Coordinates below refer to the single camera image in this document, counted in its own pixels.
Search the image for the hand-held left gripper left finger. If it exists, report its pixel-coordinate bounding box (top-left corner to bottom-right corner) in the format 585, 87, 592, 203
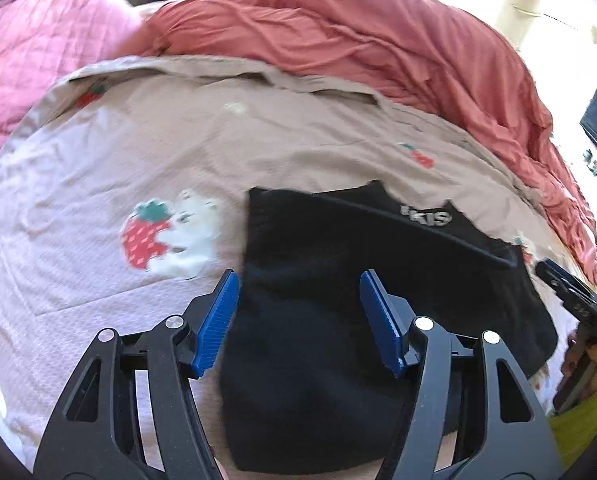
32, 269, 241, 480

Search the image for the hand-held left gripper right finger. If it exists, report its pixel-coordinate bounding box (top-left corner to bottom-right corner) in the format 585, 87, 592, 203
359, 269, 565, 480

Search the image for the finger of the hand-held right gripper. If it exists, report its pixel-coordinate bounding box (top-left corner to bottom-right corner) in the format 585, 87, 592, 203
535, 258, 597, 329

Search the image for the black sweater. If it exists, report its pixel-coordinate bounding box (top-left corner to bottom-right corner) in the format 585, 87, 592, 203
219, 180, 559, 476

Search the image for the person's right hand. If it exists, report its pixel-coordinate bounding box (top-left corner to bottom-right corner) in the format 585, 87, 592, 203
561, 332, 588, 375

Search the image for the person's green clothing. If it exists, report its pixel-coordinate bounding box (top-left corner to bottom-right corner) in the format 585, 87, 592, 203
547, 355, 597, 468

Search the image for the printed bed sheet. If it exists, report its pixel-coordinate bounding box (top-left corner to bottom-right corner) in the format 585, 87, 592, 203
0, 54, 597, 480

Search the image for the red duvet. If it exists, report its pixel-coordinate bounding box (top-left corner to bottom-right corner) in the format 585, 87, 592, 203
142, 0, 597, 282

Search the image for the pink quilted blanket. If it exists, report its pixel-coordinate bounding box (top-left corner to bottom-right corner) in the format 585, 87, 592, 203
0, 0, 145, 177

